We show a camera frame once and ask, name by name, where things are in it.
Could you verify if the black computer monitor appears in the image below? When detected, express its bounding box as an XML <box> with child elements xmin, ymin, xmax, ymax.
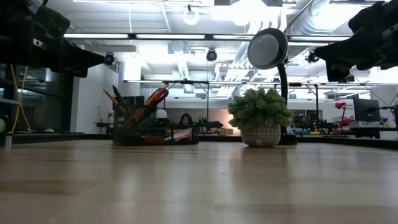
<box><xmin>353</xmin><ymin>98</ymin><xmax>381</xmax><ymax>123</ymax></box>

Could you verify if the red desk lamp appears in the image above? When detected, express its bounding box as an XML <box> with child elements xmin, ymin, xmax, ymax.
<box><xmin>334</xmin><ymin>101</ymin><xmax>354</xmax><ymax>135</ymax></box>

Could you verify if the yellow cable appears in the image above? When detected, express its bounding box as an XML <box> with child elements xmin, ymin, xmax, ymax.
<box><xmin>9</xmin><ymin>64</ymin><xmax>32</xmax><ymax>134</ymax></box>

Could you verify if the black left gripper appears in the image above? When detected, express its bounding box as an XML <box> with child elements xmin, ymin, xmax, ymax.
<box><xmin>18</xmin><ymin>18</ymin><xmax>105</xmax><ymax>78</ymax></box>

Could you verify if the green artificial potted plant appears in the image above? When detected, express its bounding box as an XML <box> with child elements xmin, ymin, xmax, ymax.
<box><xmin>228</xmin><ymin>88</ymin><xmax>294</xmax><ymax>149</ymax></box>

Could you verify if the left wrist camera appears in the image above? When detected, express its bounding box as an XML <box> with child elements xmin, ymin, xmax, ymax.
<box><xmin>29</xmin><ymin>2</ymin><xmax>71</xmax><ymax>40</ymax></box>

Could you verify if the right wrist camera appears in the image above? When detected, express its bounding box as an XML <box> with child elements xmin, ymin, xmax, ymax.
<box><xmin>348</xmin><ymin>1</ymin><xmax>386</xmax><ymax>34</ymax></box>

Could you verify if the black mesh desk organizer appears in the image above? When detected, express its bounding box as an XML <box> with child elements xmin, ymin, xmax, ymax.
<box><xmin>112</xmin><ymin>95</ymin><xmax>200</xmax><ymax>146</ymax></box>

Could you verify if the black aluminium table frame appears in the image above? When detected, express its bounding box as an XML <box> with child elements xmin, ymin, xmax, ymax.
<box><xmin>0</xmin><ymin>133</ymin><xmax>398</xmax><ymax>151</ymax></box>

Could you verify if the black background desk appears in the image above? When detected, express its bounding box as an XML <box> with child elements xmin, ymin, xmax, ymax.
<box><xmin>349</xmin><ymin>126</ymin><xmax>398</xmax><ymax>139</ymax></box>

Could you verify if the black desk lamp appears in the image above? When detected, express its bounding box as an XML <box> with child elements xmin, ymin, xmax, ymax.
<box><xmin>247</xmin><ymin>27</ymin><xmax>299</xmax><ymax>146</ymax></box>

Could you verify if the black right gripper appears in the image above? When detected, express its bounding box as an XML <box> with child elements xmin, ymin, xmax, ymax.
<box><xmin>313</xmin><ymin>0</ymin><xmax>398</xmax><ymax>83</ymax></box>

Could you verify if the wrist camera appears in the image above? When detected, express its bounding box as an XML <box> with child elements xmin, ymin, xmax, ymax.
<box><xmin>348</xmin><ymin>1</ymin><xmax>386</xmax><ymax>34</ymax></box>
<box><xmin>29</xmin><ymin>2</ymin><xmax>71</xmax><ymax>40</ymax></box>

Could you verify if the person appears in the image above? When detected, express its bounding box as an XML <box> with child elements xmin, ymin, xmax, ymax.
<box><xmin>179</xmin><ymin>112</ymin><xmax>194</xmax><ymax>126</ymax></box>

